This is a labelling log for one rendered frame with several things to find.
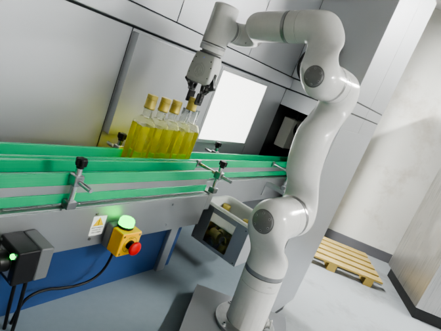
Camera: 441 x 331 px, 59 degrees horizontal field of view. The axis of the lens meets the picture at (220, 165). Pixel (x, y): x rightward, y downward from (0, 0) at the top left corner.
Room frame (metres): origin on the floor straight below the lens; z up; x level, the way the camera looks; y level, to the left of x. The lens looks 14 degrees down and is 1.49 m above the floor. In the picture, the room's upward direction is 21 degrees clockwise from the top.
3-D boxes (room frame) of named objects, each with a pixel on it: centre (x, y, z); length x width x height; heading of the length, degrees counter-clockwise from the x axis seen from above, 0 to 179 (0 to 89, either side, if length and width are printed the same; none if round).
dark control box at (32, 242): (0.74, 0.32, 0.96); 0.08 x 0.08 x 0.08; 59
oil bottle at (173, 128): (1.30, 0.21, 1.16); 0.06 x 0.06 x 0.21; 59
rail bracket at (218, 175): (1.38, 0.01, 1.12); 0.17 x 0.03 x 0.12; 59
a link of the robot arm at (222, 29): (1.34, 0.16, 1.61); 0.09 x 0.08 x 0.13; 144
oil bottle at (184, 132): (1.34, 0.18, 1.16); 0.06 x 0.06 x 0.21; 58
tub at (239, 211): (1.43, -0.13, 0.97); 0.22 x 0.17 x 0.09; 59
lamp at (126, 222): (0.98, 0.18, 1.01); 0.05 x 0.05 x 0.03
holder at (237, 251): (1.44, -0.11, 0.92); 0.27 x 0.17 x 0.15; 59
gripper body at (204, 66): (1.34, 0.17, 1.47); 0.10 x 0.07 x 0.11; 58
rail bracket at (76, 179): (0.84, 0.28, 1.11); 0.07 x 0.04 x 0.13; 59
